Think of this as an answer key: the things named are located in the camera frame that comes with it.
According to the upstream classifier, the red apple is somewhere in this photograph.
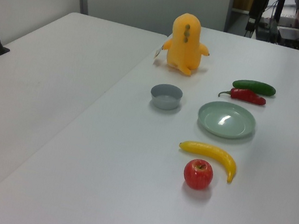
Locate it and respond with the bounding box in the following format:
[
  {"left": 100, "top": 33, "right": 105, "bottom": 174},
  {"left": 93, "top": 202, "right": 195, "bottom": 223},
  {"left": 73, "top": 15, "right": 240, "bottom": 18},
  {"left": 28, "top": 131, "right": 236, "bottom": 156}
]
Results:
[{"left": 181, "top": 156, "right": 216, "bottom": 193}]

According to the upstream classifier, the yellow banana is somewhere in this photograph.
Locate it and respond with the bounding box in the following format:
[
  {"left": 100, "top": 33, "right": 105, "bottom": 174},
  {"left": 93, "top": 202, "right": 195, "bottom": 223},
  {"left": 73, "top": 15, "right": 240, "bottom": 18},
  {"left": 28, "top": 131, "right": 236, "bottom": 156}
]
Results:
[{"left": 174, "top": 138, "right": 240, "bottom": 185}]

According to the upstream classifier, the dark flat monitor box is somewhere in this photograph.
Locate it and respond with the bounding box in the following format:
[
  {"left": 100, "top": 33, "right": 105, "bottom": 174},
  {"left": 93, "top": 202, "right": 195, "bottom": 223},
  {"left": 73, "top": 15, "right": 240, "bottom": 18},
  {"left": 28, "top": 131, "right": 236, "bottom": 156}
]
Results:
[{"left": 274, "top": 25, "right": 299, "bottom": 51}]

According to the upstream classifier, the pale green plate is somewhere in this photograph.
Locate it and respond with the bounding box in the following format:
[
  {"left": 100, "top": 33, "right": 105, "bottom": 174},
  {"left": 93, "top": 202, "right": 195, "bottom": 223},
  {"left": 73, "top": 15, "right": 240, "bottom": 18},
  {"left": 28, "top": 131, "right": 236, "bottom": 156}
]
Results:
[{"left": 194, "top": 97, "right": 260, "bottom": 143}]

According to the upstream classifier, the grey bowl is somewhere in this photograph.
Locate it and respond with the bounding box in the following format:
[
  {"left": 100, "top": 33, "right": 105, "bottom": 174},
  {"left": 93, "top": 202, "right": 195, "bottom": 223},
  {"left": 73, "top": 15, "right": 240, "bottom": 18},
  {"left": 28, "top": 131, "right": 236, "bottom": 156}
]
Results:
[{"left": 147, "top": 81, "right": 185, "bottom": 113}]

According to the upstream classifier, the red chili pepper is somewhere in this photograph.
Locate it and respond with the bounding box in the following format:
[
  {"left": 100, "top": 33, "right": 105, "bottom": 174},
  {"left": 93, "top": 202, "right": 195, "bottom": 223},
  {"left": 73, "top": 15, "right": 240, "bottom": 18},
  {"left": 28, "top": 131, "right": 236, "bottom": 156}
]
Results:
[{"left": 217, "top": 84, "right": 268, "bottom": 107}]

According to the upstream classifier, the black equipment stand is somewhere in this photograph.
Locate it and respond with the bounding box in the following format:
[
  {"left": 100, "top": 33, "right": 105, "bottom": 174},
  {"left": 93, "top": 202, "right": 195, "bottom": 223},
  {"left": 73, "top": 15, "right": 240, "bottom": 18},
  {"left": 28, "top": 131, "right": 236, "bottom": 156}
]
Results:
[{"left": 243, "top": 0, "right": 271, "bottom": 41}]

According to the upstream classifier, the green cucumber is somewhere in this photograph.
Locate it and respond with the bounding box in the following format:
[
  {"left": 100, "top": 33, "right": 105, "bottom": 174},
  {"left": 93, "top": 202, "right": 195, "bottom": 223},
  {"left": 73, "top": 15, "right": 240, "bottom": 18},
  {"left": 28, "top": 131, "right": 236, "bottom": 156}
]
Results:
[{"left": 231, "top": 77, "right": 277, "bottom": 98}]

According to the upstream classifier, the yellow plush toy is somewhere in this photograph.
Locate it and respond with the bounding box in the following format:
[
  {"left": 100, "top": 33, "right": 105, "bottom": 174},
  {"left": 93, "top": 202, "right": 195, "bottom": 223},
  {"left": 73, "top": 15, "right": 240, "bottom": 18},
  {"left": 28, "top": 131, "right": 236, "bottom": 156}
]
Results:
[{"left": 152, "top": 9, "right": 216, "bottom": 79}]

